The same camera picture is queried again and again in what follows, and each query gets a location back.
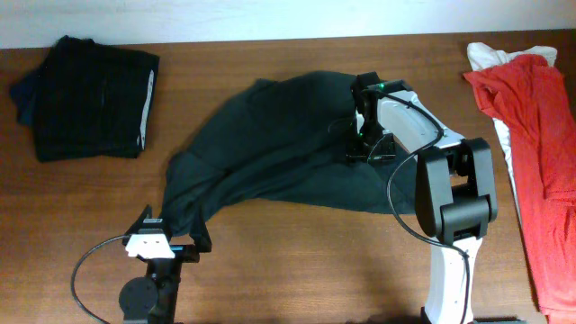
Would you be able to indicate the dark green t-shirt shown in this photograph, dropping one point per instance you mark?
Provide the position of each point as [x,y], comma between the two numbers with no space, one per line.
[282,141]

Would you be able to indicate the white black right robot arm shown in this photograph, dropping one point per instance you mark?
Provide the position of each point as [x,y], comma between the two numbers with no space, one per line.
[455,196]

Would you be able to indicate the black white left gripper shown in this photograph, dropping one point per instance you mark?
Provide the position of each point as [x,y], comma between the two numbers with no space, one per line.
[200,238]

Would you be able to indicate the red garment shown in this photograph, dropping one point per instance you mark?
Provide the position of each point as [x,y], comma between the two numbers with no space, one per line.
[529,96]

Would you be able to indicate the white garment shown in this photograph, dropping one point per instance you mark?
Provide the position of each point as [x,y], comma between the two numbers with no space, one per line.
[482,56]

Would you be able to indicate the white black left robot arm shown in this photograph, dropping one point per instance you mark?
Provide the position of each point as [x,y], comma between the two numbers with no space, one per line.
[152,297]

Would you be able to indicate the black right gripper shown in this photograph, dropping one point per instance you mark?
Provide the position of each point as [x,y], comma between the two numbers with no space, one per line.
[387,153]

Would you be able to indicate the folded black clothes stack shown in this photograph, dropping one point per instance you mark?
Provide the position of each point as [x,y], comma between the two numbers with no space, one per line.
[86,100]

